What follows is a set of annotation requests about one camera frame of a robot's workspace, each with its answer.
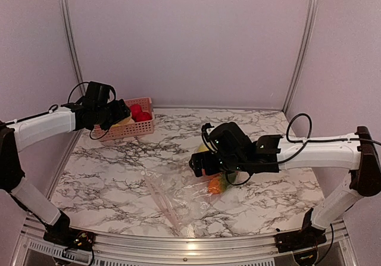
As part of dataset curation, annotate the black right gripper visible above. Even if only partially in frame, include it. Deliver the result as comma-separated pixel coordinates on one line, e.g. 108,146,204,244
189,149,248,177

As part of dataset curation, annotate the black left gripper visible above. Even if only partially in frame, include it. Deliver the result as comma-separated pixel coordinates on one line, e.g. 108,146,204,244
94,98,130,130

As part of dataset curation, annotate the peach coloured fake fruit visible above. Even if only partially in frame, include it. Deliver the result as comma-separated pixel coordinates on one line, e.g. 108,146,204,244
114,116,132,126

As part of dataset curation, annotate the clear zip top bag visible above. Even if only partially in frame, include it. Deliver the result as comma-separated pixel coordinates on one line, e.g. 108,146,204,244
142,171,231,231

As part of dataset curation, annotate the green red fake mango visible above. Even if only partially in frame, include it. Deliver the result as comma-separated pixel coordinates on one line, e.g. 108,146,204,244
208,173,238,195

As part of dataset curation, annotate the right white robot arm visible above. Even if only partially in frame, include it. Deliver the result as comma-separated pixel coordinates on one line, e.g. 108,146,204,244
189,122,380,247

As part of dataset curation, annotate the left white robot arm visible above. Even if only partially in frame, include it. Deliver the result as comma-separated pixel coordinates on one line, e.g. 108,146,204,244
1,82,130,245

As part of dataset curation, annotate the yellow fake lemon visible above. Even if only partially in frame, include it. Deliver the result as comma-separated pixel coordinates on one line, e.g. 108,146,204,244
197,143,210,152

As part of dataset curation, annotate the pink perforated plastic basket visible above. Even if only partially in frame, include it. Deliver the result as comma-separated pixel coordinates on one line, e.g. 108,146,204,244
90,97,155,141

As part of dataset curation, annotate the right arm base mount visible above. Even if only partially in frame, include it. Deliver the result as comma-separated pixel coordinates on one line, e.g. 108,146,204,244
274,208,327,253

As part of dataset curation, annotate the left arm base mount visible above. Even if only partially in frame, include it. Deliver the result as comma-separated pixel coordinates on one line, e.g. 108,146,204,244
41,211,95,252

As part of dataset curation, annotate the left aluminium corner post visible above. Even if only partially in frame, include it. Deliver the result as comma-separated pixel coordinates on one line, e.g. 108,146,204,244
60,0,83,83

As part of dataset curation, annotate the aluminium corner post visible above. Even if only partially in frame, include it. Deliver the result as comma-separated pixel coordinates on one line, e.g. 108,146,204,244
282,0,318,114
60,0,83,83

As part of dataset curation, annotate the aluminium front frame rail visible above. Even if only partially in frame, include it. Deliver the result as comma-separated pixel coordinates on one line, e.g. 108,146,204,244
10,217,358,265

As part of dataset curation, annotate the right aluminium corner post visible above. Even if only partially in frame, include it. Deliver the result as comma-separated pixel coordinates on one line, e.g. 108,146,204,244
282,0,318,114

